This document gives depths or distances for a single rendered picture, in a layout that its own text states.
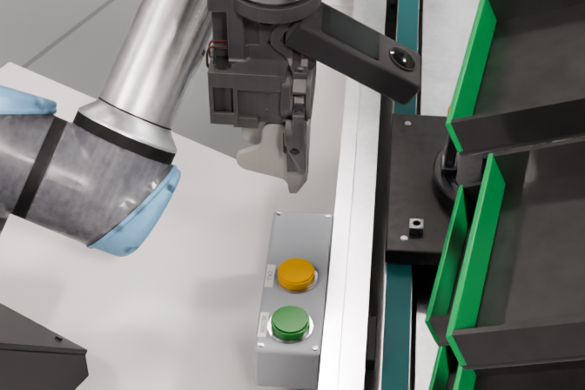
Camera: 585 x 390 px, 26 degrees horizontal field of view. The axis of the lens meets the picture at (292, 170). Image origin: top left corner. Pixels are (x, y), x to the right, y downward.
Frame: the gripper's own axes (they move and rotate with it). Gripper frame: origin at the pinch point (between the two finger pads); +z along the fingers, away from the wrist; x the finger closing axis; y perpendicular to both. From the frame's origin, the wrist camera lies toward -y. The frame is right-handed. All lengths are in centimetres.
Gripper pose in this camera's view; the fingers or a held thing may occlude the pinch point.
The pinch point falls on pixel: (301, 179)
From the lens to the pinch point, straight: 109.8
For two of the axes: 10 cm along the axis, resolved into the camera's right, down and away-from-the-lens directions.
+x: -0.9, 6.6, -7.4
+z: 0.0, 7.5, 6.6
